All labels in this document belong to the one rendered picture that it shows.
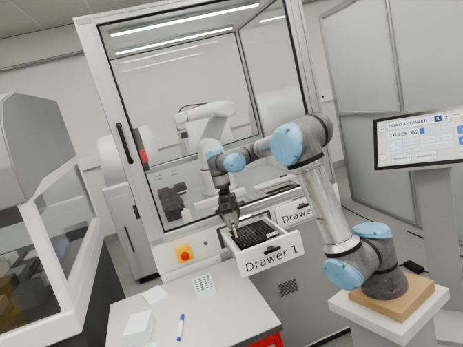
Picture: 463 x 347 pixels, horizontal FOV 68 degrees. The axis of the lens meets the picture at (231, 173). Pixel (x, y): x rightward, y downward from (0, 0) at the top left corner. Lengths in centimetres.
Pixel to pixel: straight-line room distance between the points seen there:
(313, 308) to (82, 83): 385
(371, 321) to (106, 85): 134
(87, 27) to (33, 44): 341
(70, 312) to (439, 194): 184
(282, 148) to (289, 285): 111
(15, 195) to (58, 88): 357
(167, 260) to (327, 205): 94
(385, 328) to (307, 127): 65
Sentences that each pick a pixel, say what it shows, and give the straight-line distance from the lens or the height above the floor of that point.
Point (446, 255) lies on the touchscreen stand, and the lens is 228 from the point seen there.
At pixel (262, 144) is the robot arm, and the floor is 133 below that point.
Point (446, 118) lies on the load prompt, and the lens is 206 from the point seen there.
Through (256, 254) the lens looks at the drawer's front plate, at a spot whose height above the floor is 90.
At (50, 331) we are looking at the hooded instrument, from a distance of 161.
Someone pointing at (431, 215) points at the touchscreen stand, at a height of 64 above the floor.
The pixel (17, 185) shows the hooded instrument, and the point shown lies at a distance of 142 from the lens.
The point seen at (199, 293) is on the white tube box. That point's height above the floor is 79.
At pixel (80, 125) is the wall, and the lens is 486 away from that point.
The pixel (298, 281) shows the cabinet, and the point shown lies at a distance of 201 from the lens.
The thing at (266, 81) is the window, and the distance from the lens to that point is 174.
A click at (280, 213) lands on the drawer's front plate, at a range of 180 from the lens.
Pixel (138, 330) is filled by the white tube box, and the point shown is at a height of 81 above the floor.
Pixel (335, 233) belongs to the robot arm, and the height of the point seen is 108.
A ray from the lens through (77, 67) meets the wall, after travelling 489.
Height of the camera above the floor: 156
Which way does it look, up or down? 13 degrees down
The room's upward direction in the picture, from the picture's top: 15 degrees counter-clockwise
